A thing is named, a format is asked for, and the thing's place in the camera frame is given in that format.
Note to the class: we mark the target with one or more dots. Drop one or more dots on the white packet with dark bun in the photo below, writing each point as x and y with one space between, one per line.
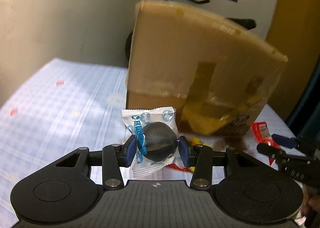
157 139

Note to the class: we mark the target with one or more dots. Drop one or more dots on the orange wooden door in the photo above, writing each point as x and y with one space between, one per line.
295 32

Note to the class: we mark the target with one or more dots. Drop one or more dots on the cardboard box with tape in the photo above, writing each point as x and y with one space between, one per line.
216 74

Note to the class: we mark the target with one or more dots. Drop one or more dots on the person's right hand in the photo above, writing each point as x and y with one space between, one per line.
310 201

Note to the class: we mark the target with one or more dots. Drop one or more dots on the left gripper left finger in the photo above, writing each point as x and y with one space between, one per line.
115 155

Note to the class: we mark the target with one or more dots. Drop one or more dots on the yellow snack bag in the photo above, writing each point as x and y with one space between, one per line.
179 164

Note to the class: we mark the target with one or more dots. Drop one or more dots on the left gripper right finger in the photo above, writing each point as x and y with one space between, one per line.
199 155

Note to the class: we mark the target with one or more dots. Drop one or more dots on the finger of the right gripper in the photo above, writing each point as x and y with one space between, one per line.
289 142
272 152

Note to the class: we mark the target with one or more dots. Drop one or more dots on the red snack packet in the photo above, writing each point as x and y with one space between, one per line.
262 134

